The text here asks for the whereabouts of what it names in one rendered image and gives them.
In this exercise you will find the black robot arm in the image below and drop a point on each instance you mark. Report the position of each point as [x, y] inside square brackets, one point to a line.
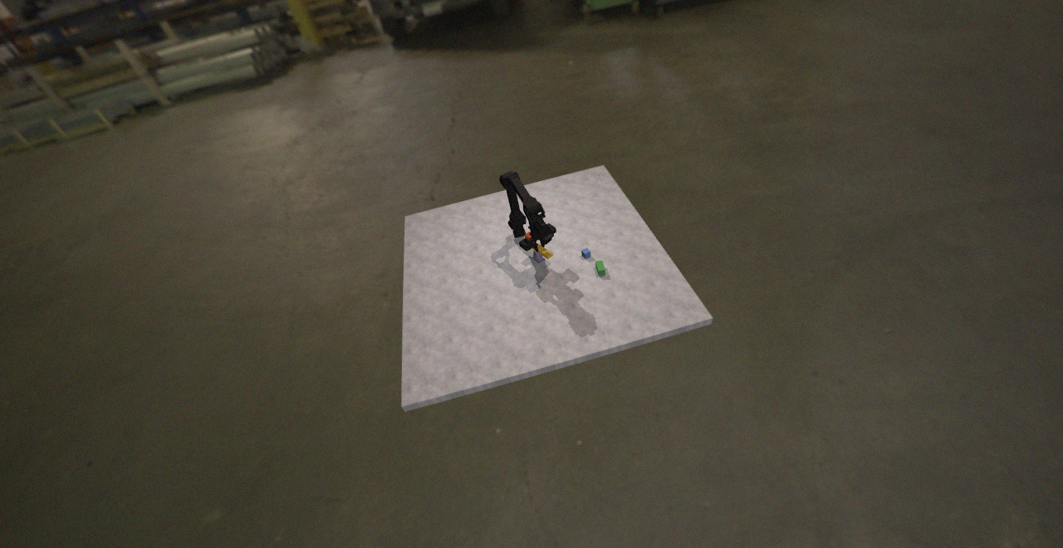
[512, 183]

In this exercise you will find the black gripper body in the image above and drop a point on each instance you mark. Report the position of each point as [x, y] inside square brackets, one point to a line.
[528, 244]

